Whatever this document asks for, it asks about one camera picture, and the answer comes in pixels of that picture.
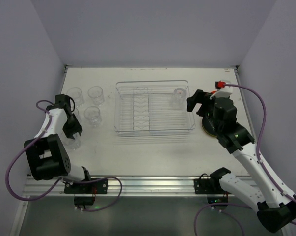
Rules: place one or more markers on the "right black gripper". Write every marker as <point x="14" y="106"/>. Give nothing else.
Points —
<point x="201" y="103"/>

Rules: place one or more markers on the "right black controller box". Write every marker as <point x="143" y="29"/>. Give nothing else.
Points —
<point x="219" y="200"/>

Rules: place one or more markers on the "yellow patterned plate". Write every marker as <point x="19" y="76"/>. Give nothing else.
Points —
<point x="207" y="127"/>

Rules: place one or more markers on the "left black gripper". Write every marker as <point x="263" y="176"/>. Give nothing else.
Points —
<point x="71" y="126"/>

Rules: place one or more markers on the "aluminium front rail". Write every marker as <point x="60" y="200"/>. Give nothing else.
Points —
<point x="132" y="186"/>

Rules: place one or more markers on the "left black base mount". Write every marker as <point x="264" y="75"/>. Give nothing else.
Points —
<point x="98" y="187"/>

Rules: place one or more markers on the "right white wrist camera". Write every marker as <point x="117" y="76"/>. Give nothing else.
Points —
<point x="224" y="91"/>

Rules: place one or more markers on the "left black controller box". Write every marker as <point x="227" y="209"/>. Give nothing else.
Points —
<point x="84" y="201"/>

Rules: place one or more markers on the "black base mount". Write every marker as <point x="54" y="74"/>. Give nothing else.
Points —
<point x="204" y="185"/>
<point x="98" y="187"/>

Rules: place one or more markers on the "clear glass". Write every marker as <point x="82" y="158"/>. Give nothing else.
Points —
<point x="178" y="98"/>
<point x="93" y="115"/>
<point x="95" y="93"/>
<point x="77" y="95"/>
<point x="77" y="115"/>
<point x="71" y="144"/>

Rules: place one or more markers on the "clear plastic dish rack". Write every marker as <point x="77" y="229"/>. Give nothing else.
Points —
<point x="144" y="108"/>

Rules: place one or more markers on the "black controller box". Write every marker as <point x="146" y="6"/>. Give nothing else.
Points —
<point x="84" y="201"/>
<point x="219" y="200"/>

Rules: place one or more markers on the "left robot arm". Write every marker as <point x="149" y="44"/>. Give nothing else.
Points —
<point x="47" y="157"/>

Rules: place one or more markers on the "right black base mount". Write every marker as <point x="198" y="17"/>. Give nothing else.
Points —
<point x="204" y="185"/>

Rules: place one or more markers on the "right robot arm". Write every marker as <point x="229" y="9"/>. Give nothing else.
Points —
<point x="272" y="200"/>

